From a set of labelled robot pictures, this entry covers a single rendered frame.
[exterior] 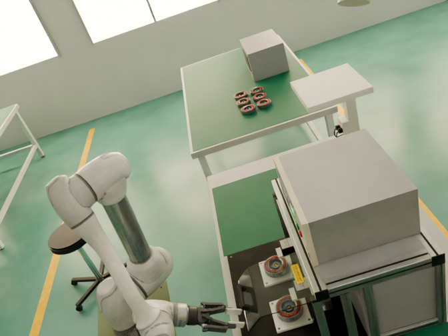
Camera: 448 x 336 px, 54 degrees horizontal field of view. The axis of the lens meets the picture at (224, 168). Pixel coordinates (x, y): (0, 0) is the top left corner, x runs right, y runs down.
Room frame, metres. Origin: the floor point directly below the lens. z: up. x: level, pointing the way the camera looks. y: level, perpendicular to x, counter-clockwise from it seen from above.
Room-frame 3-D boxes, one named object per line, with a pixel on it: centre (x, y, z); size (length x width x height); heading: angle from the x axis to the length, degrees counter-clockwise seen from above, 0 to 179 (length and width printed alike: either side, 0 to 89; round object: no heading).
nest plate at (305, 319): (1.19, -0.05, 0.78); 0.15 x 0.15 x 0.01; 86
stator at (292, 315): (1.19, -0.05, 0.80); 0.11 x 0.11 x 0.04
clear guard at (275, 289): (1.10, -0.05, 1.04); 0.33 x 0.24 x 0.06; 86
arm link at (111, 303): (1.46, 0.65, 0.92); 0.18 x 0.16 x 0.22; 127
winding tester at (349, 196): (1.27, -0.38, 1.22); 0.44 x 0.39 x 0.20; 176
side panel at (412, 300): (0.96, -0.44, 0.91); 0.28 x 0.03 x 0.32; 86
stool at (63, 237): (2.66, 1.20, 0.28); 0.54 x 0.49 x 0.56; 86
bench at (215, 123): (3.66, -0.42, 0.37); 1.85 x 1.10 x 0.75; 176
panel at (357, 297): (1.29, -0.32, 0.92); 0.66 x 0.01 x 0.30; 176
